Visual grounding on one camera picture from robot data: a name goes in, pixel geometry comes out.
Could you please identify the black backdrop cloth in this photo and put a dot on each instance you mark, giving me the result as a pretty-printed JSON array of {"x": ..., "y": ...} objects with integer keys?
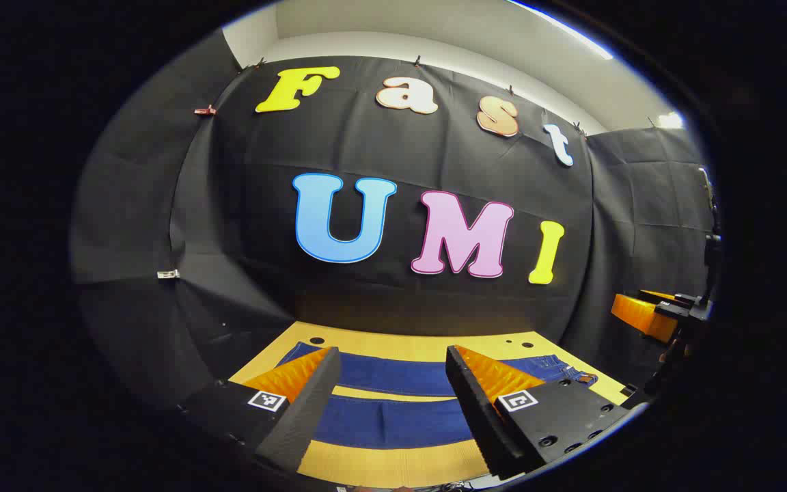
[{"x": 434, "y": 157}]

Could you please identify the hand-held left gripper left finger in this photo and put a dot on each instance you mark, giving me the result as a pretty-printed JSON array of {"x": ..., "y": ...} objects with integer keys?
[{"x": 311, "y": 403}]

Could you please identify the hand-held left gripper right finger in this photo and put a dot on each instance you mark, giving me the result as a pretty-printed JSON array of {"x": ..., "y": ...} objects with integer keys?
[{"x": 472, "y": 403}]

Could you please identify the small red clip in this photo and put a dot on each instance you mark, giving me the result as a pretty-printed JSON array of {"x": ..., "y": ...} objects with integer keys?
[{"x": 205, "y": 110}]

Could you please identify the small white clip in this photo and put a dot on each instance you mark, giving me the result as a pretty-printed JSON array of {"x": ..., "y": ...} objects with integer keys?
[{"x": 169, "y": 274}]

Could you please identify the blue jeans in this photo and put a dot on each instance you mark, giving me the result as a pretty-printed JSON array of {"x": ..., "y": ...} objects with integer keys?
[{"x": 393, "y": 372}]

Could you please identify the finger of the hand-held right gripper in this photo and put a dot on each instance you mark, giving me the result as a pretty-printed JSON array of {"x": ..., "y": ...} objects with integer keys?
[
  {"x": 643, "y": 316},
  {"x": 658, "y": 296}
]

